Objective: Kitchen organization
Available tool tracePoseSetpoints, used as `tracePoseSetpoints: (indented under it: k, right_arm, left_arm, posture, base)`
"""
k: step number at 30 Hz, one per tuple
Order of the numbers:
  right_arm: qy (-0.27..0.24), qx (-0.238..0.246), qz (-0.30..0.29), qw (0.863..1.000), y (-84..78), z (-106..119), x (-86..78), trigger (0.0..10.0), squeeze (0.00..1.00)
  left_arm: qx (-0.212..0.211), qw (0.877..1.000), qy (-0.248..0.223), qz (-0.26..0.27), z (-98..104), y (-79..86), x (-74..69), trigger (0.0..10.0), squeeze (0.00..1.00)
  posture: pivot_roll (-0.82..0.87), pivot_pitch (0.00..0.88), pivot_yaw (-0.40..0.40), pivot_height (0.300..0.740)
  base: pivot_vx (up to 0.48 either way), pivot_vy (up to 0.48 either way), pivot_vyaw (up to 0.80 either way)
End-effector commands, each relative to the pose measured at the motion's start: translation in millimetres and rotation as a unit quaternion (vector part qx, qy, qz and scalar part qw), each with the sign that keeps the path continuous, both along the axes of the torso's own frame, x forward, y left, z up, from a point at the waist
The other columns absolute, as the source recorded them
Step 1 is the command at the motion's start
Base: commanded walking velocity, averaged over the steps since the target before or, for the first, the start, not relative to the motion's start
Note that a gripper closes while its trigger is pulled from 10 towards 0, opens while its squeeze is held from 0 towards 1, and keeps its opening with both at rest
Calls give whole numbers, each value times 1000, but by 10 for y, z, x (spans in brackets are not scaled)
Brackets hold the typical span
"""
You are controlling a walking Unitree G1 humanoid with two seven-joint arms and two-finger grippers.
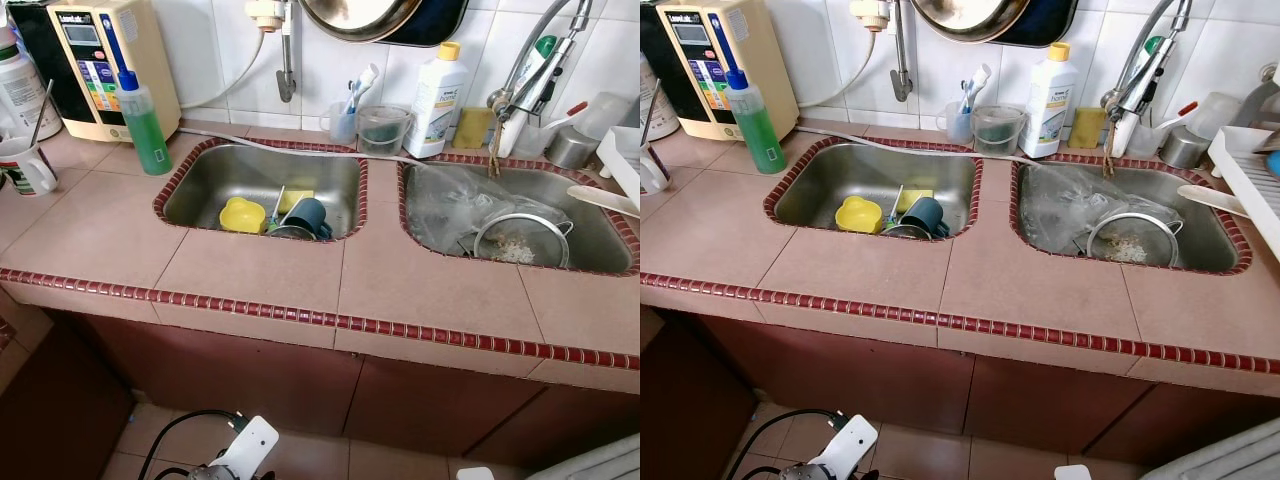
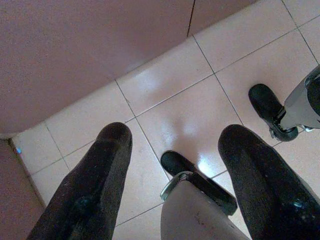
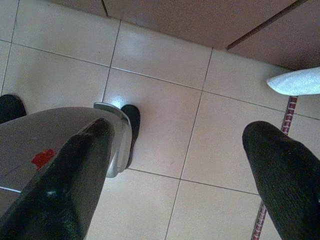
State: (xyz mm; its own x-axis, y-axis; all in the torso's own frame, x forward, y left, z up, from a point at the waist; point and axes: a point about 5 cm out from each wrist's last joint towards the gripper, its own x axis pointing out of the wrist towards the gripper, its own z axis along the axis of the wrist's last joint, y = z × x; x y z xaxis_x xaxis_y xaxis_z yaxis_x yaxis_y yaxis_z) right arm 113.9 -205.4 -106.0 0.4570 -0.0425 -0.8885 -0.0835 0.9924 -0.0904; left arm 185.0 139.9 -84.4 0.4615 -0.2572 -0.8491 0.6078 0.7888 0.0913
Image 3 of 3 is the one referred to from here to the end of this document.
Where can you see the white cloth object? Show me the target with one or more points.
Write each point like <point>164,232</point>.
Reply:
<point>295,82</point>

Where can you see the black robot foot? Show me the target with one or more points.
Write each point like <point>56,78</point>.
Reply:
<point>10,107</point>
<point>132,120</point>

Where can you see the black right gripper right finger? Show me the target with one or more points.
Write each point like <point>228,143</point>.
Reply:
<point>287,180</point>

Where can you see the silver right robot leg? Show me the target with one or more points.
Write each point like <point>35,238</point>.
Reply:
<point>37,130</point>

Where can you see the black left robot foot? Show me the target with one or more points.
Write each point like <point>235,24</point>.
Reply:
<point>10,107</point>

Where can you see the black right robot foot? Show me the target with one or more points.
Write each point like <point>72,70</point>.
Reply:
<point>132,120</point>

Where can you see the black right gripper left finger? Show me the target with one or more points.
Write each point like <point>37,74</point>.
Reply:
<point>62,190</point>

